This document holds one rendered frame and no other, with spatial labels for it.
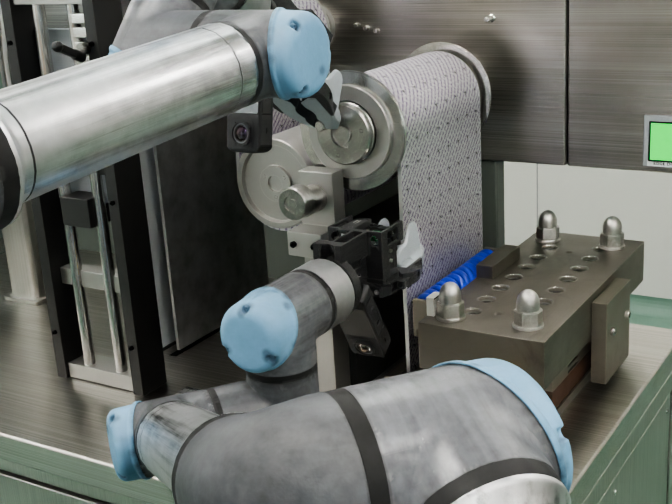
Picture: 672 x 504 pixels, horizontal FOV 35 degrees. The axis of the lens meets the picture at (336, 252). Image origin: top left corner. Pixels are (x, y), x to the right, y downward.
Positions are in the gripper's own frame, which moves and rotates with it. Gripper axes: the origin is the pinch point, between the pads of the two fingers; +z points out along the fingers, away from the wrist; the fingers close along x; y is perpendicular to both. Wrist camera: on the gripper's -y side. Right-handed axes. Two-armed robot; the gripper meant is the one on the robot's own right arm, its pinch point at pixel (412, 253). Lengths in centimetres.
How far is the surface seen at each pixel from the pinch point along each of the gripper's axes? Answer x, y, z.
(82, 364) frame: 45, -17, -15
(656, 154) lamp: -22.3, 7.7, 29.0
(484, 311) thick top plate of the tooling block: -10.0, -6.0, -0.6
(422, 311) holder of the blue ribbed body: -2.3, -6.6, -2.2
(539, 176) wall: 83, -60, 263
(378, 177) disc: 2.5, 10.4, -3.1
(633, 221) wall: 46, -75, 263
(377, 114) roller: 1.9, 18.3, -3.8
